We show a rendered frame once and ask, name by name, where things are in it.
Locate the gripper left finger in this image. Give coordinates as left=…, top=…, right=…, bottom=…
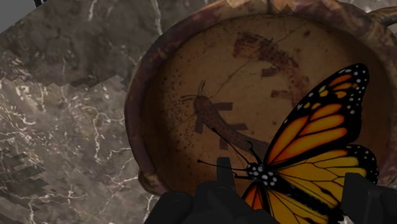
left=144, top=157, right=280, bottom=224

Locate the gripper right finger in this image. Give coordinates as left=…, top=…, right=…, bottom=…
left=340, top=172, right=397, bottom=224

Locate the orange and black butterfly figure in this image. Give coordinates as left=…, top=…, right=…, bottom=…
left=197, top=63, right=380, bottom=224

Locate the brown painted clay bowl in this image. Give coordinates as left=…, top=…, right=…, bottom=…
left=123, top=0, right=397, bottom=197

